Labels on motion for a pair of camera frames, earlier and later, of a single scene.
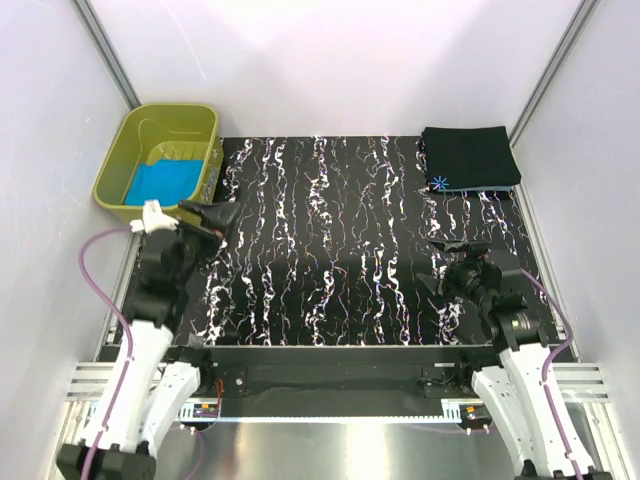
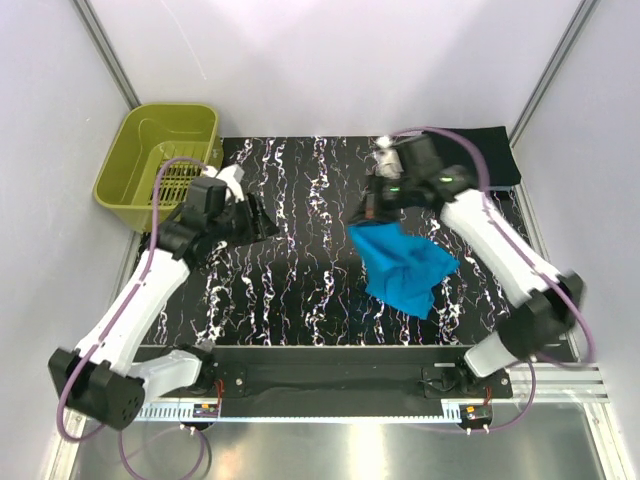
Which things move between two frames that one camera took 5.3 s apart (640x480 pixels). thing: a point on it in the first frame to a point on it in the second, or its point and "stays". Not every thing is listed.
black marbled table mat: [332, 243] stays
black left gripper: [217, 216] to [258, 228]
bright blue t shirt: [170, 181] to [401, 269]
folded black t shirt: [468, 158] stays
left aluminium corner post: [93, 26] stays
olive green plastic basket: [165, 155] stays
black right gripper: [451, 273] to [373, 211]
